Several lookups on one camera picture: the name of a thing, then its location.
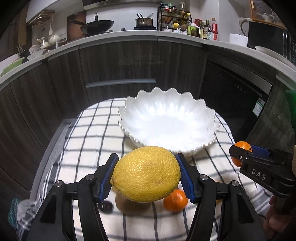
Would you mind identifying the right hand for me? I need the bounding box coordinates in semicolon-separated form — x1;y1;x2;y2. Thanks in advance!
263;195;295;240

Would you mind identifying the dark cherry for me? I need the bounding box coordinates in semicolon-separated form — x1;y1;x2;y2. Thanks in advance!
97;200;113;214

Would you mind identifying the steel saucepan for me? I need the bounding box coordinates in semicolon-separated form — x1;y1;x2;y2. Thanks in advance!
135;12;154;28

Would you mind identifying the black wok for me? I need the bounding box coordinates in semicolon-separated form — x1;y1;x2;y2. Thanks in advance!
70;13;114;37

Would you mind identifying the orange mandarin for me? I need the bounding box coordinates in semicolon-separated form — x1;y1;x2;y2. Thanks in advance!
230;141;253;167
163;189;188;212

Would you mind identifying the black microwave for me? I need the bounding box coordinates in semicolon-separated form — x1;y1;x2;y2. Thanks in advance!
247;22;295;64

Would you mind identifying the dark dishwasher front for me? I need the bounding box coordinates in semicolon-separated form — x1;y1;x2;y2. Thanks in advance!
200;56;273;141

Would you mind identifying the white kettle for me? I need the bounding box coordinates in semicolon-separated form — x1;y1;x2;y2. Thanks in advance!
237;18;252;37

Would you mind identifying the white teapot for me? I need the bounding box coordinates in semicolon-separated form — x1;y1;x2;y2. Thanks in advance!
48;34;60;45

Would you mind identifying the red label bottle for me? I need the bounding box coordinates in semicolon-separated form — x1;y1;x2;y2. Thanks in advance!
211;18;218;41

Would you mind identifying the black spice rack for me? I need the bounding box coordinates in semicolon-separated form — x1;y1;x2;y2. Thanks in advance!
157;4;193;32

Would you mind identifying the white scalloped bowl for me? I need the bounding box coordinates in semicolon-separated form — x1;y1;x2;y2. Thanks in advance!
118;87;220;156

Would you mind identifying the yellow lemon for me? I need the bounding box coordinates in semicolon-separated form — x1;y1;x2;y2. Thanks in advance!
110;147;181;203

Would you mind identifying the white box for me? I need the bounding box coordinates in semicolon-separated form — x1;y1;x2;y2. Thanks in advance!
229;33;248;47

